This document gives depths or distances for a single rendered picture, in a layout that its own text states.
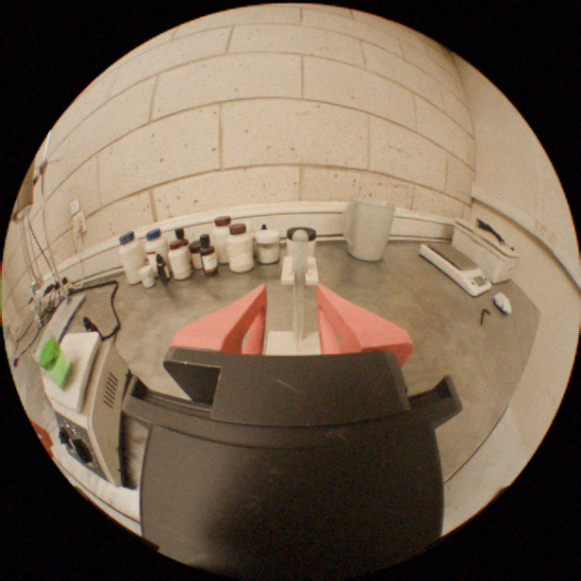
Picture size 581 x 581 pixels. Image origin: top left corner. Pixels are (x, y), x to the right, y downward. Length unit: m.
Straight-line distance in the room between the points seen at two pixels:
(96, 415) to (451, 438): 0.41
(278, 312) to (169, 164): 0.50
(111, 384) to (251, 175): 0.55
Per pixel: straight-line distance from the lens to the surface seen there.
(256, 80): 0.66
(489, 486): 0.38
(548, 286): 1.17
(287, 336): 0.28
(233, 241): 0.41
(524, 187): 1.22
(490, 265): 0.82
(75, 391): 0.26
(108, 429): 0.28
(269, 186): 0.58
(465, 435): 0.31
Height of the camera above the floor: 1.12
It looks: 36 degrees down
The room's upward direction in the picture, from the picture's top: straight up
